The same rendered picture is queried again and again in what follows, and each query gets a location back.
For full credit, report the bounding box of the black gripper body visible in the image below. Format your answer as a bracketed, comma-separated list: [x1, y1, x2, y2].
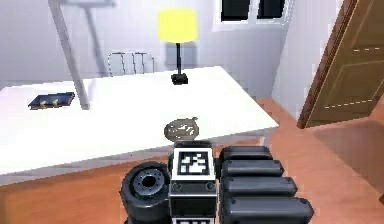
[120, 161, 172, 224]

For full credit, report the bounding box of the dark blue book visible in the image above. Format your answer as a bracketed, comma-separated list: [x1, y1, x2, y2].
[27, 91, 76, 111]

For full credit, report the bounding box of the grey round flat object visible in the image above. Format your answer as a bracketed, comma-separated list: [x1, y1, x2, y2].
[163, 116, 200, 141]

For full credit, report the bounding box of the white table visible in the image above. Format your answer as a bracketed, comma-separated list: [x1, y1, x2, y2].
[0, 65, 280, 187]

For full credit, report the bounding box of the yellow shade table lamp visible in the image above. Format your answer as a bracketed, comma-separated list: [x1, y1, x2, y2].
[157, 8, 199, 86]

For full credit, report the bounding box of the white framed window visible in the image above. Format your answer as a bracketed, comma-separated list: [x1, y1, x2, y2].
[213, 0, 294, 33]

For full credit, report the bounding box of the brown wooden door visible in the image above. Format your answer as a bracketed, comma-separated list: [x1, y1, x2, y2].
[296, 0, 384, 130]

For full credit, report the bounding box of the white wire chair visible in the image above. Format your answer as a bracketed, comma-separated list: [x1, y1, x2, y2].
[107, 51, 156, 78]

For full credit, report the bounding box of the grey tall lamp post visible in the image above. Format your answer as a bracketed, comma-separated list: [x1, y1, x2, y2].
[48, 0, 116, 111]

